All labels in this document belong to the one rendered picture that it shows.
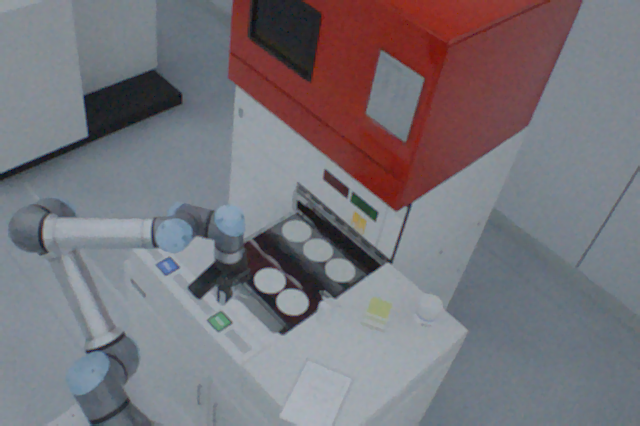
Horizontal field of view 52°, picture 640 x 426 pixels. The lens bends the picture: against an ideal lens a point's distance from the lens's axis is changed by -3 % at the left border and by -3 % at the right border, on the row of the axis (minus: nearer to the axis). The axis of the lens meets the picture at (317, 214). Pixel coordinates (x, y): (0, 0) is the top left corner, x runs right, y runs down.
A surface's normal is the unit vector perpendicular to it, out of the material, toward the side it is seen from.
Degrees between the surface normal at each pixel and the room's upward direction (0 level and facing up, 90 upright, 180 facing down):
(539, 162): 90
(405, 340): 0
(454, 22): 0
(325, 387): 0
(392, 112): 90
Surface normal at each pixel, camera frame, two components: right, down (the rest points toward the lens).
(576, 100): -0.72, 0.43
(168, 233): -0.08, 0.22
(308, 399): 0.14, -0.69
